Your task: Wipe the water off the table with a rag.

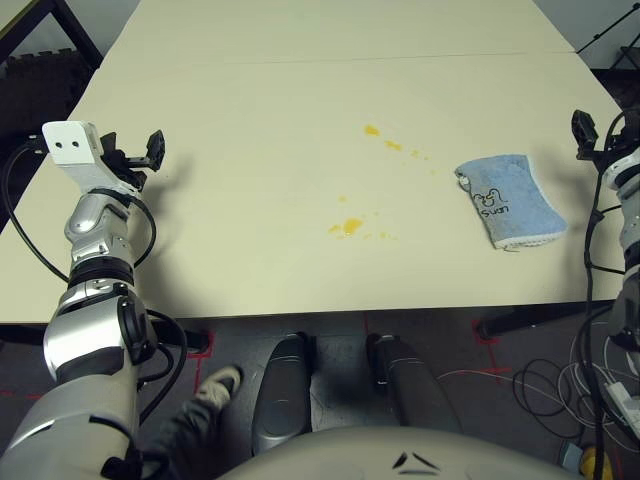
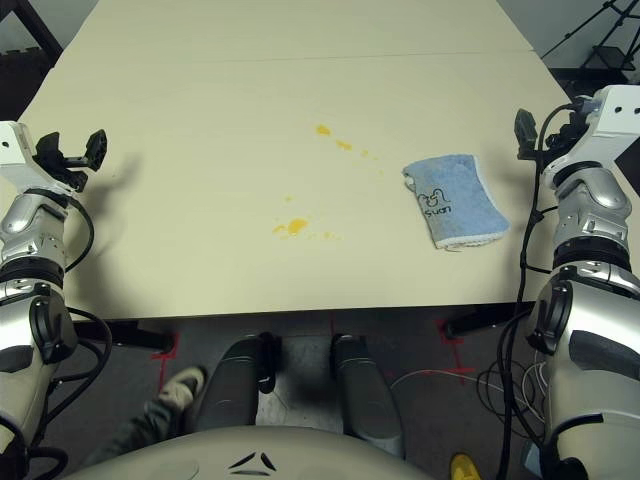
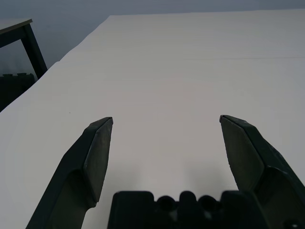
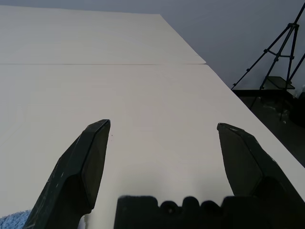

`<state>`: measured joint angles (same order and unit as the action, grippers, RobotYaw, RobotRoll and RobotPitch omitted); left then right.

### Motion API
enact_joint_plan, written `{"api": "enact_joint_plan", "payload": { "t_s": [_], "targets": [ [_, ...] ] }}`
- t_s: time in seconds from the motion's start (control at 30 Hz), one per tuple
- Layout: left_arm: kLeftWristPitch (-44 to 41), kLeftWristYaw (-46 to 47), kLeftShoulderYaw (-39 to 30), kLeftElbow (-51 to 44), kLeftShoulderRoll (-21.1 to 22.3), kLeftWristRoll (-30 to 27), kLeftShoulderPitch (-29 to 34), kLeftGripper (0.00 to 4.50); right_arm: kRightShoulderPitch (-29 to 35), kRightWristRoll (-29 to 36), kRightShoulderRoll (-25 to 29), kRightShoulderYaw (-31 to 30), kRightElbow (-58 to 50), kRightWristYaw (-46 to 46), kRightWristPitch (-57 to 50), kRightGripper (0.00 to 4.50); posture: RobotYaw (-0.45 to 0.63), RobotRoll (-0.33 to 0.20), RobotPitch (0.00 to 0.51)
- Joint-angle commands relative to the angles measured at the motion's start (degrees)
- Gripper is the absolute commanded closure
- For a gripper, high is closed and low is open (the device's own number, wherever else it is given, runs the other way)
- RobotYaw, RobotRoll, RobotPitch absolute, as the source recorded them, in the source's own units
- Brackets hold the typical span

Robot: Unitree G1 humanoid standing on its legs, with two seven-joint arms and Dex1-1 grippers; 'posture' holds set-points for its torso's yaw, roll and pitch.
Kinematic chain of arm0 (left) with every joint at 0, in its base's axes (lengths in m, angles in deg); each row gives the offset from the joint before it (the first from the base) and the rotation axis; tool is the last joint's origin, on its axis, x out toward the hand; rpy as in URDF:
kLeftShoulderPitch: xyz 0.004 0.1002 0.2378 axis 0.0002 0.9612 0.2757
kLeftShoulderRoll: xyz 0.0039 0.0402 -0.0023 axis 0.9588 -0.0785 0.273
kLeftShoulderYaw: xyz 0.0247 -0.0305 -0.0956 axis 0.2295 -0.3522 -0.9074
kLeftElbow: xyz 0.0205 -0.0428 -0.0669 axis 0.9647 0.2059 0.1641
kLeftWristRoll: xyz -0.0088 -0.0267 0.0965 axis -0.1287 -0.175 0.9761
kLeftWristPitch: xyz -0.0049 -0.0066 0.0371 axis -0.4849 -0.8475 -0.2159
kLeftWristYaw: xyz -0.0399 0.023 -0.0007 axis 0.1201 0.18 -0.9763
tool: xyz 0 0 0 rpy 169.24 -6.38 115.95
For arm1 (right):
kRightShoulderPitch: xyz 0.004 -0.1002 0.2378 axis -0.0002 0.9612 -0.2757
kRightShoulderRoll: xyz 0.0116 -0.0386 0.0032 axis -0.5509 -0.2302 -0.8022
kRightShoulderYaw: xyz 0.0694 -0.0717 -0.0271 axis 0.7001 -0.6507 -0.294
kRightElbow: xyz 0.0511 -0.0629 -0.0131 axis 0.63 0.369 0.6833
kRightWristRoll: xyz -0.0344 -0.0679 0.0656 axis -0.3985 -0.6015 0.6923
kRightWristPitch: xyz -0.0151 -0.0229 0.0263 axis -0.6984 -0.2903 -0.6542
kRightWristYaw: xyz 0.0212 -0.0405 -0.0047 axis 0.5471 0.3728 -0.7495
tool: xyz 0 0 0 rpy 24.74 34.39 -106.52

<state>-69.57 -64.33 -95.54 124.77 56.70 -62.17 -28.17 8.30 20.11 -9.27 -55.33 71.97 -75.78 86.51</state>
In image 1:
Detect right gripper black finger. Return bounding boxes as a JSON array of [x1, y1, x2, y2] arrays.
[[572, 110, 600, 161]]

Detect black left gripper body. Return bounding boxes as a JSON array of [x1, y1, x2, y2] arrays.
[[102, 147, 151, 193]]

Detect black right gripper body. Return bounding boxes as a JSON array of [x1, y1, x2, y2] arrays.
[[592, 119, 633, 164]]

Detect blue terry rag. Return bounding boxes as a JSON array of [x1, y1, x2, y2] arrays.
[[453, 153, 570, 250]]

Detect dark foam floor mat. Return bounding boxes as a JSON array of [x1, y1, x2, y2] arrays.
[[0, 48, 104, 151]]

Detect large yellow liquid puddle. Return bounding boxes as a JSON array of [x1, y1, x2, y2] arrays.
[[327, 217, 365, 237]]

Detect bystander white shoe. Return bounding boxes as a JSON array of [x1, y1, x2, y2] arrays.
[[194, 365, 245, 416]]

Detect white power adapter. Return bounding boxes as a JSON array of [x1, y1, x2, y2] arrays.
[[602, 382, 636, 416]]

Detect dark grey robot left leg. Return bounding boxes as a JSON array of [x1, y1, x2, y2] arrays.
[[251, 331, 317, 459]]

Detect dark grey robot leg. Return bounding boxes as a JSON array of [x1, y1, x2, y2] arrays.
[[366, 333, 464, 436], [251, 331, 317, 459]]

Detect bystander grey trouser leg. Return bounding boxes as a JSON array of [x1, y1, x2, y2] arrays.
[[142, 394, 226, 480]]

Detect dark grey robot right leg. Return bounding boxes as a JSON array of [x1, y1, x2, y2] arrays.
[[366, 333, 464, 436]]

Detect pale blue box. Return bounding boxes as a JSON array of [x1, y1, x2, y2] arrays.
[[557, 442, 586, 471]]

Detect yellow object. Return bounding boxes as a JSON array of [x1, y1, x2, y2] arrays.
[[579, 447, 614, 480]]

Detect grey robot torso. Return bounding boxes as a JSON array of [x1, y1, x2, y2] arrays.
[[219, 425, 566, 480]]

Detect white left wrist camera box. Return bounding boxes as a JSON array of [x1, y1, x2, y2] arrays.
[[41, 121, 141, 197]]

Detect black metal frame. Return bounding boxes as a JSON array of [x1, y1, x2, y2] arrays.
[[0, 0, 105, 69]]

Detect black left camera cable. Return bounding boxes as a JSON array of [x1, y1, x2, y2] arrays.
[[1, 134, 71, 282]]

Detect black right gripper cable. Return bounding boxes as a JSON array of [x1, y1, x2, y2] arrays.
[[581, 110, 631, 480]]

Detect black left upper arm cable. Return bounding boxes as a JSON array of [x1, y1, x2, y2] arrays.
[[134, 308, 189, 426]]

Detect thin white floor cable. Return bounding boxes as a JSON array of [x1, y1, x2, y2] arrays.
[[439, 368, 516, 382]]

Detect black looped floor cable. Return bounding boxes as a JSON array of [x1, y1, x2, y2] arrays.
[[512, 357, 594, 441]]

